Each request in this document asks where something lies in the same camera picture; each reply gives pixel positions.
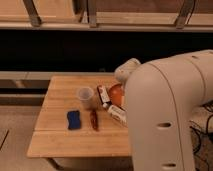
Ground blue sponge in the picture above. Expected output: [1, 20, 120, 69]
[67, 110, 81, 130]

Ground wooden table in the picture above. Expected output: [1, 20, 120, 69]
[27, 75, 131, 158]

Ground black floor cables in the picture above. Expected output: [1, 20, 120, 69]
[189, 101, 213, 171]

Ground small red white box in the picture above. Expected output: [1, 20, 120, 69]
[97, 85, 110, 103]

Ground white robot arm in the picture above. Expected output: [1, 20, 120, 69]
[115, 50, 213, 171]

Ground white bottle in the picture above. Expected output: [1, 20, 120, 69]
[107, 105, 127, 126]

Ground translucent plastic cup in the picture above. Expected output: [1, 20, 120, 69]
[77, 87, 94, 110]

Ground orange ceramic bowl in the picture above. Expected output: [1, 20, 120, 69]
[108, 84, 124, 107]

